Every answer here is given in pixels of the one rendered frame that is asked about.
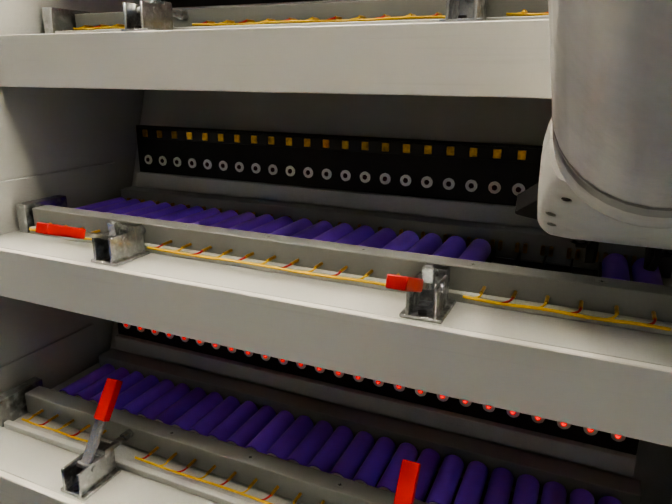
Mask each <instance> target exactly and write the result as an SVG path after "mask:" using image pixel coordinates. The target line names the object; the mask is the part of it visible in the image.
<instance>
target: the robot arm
mask: <svg viewBox="0 0 672 504"><path fill-rule="evenodd" d="M548 10H549V38H550V67H551V96H552V118H551V120H550V122H549V125H548V127H547V131H546V134H545V137H544V141H543V148H542V154H541V163H540V174H539V182H538V183H537V184H535V185H533V186H532V187H530V188H528V189H527V190H525V191H523V192H521V193H520V194H518V195H517V201H516V207H515V213H516V214H517V215H521V216H525V217H529V218H533V219H536V220H538V223H539V225H540V226H541V228H542V229H543V230H544V231H545V232H547V233H548V234H550V235H554V236H558V237H563V238H570V242H571V243H574V244H575V247H579V248H586V253H585V260H584V263H590V264H592V263H594V262H595V261H596V256H597V252H598V246H599V242H603V243H612V244H621V245H630V246H639V247H646V250H645V258H644V267H643V268H644V269H646V270H647V271H655V270H656V269H657V267H658V266H659V264H660V263H661V261H662V259H663V258H664V257H667V258H670V257H671V256H672V0H548Z"/></svg>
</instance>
